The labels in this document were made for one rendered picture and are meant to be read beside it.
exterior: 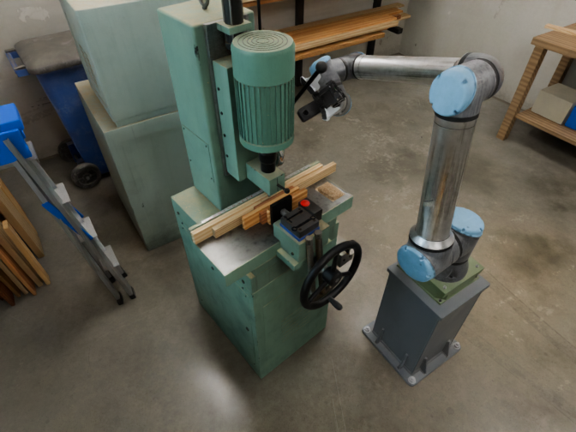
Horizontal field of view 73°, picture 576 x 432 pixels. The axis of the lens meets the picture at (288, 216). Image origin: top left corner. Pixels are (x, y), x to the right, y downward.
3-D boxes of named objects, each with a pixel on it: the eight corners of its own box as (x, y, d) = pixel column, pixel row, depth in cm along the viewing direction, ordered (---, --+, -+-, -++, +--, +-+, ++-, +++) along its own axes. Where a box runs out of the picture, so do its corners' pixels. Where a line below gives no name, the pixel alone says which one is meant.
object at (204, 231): (195, 244, 133) (193, 235, 130) (192, 242, 134) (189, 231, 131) (322, 174, 161) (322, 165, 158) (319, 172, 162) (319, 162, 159)
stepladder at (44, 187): (112, 311, 220) (-31, 139, 133) (100, 281, 235) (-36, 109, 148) (139, 296, 225) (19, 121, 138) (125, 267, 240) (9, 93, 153)
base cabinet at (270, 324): (261, 381, 190) (251, 297, 141) (198, 303, 222) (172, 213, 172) (327, 327, 211) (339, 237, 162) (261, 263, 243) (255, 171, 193)
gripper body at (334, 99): (330, 78, 124) (338, 83, 135) (308, 94, 128) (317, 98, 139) (342, 99, 124) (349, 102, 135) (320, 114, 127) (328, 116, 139)
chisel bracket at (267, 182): (270, 200, 137) (269, 181, 131) (246, 181, 145) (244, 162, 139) (285, 191, 141) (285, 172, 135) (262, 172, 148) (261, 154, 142)
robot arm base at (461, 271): (435, 239, 172) (441, 224, 165) (475, 264, 162) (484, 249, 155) (411, 262, 162) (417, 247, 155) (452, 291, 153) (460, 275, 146)
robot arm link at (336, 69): (325, 63, 155) (339, 91, 155) (303, 69, 150) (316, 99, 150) (338, 50, 146) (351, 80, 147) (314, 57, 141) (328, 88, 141)
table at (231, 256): (243, 307, 122) (241, 296, 118) (192, 250, 139) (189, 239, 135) (370, 219, 151) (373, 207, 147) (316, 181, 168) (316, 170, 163)
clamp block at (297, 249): (297, 264, 131) (297, 246, 125) (272, 241, 138) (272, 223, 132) (328, 243, 138) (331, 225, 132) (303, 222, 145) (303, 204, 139)
